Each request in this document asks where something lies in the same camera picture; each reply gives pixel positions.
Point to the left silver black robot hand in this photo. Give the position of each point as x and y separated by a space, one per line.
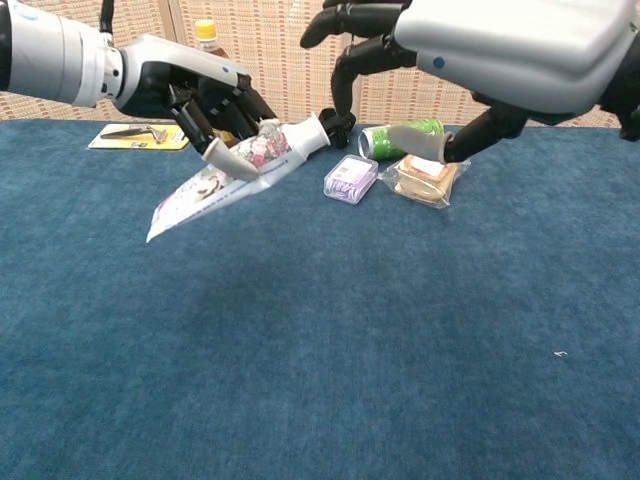
165 70

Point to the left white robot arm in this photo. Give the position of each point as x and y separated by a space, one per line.
50 55

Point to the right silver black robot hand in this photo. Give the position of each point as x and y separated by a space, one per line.
515 50

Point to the purple floss pick box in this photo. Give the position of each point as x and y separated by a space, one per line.
350 181

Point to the green drink can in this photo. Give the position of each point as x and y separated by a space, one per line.
375 143

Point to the white floral toothpaste tube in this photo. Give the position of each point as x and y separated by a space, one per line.
210 200

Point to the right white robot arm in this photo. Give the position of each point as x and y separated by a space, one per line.
627 100

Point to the sandwich in clear bag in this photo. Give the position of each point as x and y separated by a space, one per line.
425 186

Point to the razor in yellow blister pack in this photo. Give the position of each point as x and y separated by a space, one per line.
115 143

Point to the teal felt table cover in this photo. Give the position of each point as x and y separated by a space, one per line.
350 325

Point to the yellow tea bottle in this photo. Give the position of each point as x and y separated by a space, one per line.
206 32

